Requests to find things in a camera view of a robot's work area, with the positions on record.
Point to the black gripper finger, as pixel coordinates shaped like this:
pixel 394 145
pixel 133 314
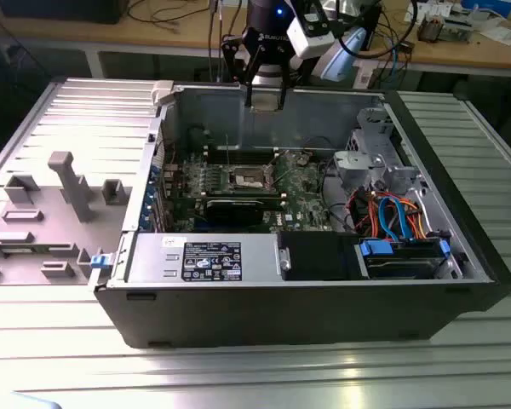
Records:
pixel 284 76
pixel 236 55

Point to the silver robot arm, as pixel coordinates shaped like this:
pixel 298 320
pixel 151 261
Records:
pixel 345 55

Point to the black RAM slot row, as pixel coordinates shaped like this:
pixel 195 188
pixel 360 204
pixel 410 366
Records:
pixel 247 157
pixel 272 195

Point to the CPU socket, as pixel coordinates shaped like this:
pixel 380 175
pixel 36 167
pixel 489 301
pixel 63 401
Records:
pixel 246 178

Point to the blue expansion slot clip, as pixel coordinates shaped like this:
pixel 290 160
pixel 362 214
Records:
pixel 145 220
pixel 154 172
pixel 150 198

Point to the white label tag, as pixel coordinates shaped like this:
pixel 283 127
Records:
pixel 365 74

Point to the white case latch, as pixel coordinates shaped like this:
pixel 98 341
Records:
pixel 162 91

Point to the wooden desk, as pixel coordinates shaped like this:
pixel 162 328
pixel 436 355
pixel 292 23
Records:
pixel 153 34

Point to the black upright box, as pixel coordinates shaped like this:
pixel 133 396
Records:
pixel 374 25

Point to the green motherboard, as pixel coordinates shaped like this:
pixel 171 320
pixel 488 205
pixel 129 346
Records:
pixel 300 200

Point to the small black adapter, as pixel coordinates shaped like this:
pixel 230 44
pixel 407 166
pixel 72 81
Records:
pixel 406 47

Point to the silver drive cage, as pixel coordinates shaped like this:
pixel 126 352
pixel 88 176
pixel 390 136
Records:
pixel 392 170

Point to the black graphics card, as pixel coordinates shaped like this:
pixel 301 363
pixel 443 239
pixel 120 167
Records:
pixel 234 211

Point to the copper transformer device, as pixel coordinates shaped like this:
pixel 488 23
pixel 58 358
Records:
pixel 428 30

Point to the white papers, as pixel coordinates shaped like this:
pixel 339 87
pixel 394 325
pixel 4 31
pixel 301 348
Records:
pixel 426 13

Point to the green circuit device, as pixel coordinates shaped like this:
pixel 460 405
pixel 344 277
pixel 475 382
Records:
pixel 456 30

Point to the black plastic disk bay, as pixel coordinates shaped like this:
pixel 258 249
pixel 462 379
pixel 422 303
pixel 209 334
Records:
pixel 319 255

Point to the hard disk in blue carrier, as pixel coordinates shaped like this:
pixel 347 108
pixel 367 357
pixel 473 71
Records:
pixel 400 260

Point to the blue box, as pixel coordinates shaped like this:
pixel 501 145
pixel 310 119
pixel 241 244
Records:
pixel 489 6

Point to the silver power supply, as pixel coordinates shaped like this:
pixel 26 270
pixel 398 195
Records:
pixel 153 260

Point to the black PC case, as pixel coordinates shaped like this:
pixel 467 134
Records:
pixel 260 315

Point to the blue case latch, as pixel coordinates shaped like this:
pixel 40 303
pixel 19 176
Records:
pixel 101 261

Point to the grey parts rack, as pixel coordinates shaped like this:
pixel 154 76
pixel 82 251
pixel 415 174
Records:
pixel 51 221

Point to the green RAM stick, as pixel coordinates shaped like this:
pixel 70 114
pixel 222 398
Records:
pixel 19 249

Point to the pale blue rounded object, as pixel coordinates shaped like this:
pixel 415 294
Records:
pixel 34 400

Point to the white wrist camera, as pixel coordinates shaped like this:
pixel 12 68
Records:
pixel 308 42

